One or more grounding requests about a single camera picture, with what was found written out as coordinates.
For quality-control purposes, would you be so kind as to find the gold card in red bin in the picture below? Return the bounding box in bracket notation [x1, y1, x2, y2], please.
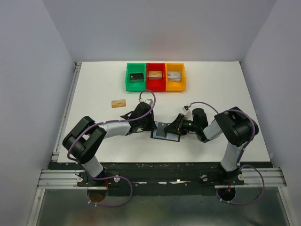
[148, 71, 162, 80]

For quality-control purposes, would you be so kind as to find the black card in green bin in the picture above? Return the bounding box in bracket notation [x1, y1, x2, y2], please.
[129, 73, 144, 83]

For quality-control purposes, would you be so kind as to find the red plastic bin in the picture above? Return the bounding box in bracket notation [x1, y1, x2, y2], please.
[146, 63, 166, 92]

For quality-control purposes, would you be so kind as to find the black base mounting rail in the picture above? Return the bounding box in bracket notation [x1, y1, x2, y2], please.
[48, 162, 278, 196]

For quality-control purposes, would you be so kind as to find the aluminium frame rail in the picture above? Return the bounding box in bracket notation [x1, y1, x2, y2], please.
[25, 61, 82, 226]

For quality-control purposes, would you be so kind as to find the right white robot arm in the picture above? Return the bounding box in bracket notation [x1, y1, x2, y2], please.
[164, 107, 259, 185]

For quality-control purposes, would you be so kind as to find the orange plastic bin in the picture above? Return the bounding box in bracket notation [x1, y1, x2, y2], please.
[165, 63, 187, 92]

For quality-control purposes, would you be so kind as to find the green plastic bin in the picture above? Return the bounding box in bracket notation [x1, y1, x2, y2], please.
[125, 63, 146, 92]

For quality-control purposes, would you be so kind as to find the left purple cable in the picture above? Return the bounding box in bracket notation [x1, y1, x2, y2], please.
[67, 89, 156, 208]

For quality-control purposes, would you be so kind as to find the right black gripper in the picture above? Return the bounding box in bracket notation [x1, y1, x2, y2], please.
[164, 113, 198, 136]

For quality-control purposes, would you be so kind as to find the black leather card holder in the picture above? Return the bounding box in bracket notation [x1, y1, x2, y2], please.
[150, 121, 180, 142]

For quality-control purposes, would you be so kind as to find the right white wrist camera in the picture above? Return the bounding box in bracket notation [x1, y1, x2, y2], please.
[182, 105, 192, 118]

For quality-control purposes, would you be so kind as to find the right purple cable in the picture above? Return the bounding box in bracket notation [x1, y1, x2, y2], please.
[182, 101, 265, 205]

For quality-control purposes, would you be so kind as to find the black credit card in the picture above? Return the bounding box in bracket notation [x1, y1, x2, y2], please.
[155, 122, 168, 138]

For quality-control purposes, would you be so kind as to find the silver card in orange bin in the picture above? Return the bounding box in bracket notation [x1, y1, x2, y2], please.
[167, 71, 182, 82]

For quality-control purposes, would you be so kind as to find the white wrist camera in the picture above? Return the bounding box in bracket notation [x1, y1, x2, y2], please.
[139, 98, 154, 108]
[182, 105, 192, 118]

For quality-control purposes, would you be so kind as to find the purple cable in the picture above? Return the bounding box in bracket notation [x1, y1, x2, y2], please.
[67, 89, 156, 208]
[182, 101, 265, 205]

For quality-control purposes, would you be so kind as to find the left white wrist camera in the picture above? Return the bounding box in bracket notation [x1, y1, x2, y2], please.
[139, 98, 154, 108]

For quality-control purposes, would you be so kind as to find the gold VIP card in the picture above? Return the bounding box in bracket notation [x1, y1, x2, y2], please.
[111, 99, 126, 108]

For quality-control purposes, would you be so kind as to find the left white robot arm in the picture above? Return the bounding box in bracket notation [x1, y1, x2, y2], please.
[62, 102, 157, 186]

